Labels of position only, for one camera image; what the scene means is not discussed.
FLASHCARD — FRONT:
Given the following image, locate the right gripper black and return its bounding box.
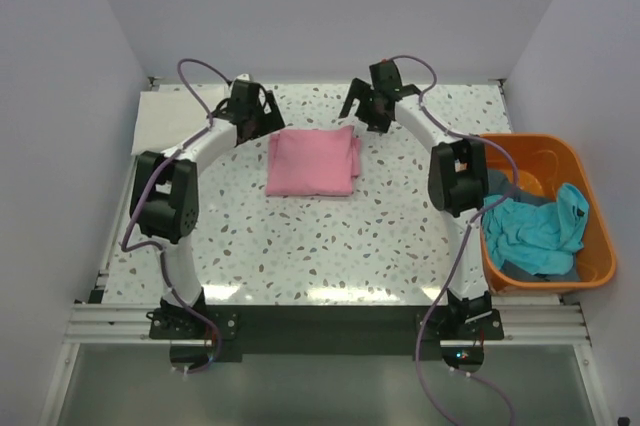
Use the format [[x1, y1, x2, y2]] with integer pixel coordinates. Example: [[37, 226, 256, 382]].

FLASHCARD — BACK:
[[339, 78, 390, 134]]

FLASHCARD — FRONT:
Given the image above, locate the pink t shirt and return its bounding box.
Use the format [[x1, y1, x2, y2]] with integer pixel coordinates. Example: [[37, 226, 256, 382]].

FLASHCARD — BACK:
[[265, 126, 361, 197]]

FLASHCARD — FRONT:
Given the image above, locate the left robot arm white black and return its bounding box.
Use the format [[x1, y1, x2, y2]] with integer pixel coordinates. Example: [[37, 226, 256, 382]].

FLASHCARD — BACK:
[[120, 79, 285, 338]]

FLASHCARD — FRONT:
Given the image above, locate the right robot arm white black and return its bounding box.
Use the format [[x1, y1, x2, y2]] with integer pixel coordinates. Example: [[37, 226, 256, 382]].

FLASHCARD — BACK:
[[339, 58, 492, 339]]

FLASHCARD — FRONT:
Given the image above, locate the folded white t shirt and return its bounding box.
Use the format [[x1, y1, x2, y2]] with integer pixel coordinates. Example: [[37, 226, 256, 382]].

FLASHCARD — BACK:
[[131, 86, 237, 157]]

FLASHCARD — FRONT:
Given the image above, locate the grey t shirt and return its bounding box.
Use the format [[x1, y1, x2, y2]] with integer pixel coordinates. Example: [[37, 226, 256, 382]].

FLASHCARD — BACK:
[[484, 168, 584, 285]]

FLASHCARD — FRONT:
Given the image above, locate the orange plastic basket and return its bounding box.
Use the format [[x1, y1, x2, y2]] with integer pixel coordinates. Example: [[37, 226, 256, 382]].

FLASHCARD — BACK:
[[481, 133, 617, 296]]

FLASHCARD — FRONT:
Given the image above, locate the turquoise t shirt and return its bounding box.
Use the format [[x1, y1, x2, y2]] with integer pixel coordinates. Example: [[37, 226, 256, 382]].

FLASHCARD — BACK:
[[482, 181, 590, 277]]

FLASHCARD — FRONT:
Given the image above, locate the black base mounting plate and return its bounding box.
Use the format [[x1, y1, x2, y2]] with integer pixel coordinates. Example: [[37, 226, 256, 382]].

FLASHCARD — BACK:
[[146, 305, 505, 365]]

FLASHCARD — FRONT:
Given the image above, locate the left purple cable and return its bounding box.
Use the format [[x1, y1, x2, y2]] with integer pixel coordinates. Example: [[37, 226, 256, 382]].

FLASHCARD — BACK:
[[119, 58, 236, 377]]

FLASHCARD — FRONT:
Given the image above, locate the purple cable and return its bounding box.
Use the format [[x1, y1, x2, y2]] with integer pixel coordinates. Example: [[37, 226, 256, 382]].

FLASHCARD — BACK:
[[119, 58, 236, 377], [387, 54, 519, 426]]

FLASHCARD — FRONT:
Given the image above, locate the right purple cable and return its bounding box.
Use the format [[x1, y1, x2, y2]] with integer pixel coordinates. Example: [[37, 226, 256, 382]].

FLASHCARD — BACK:
[[387, 54, 519, 426]]

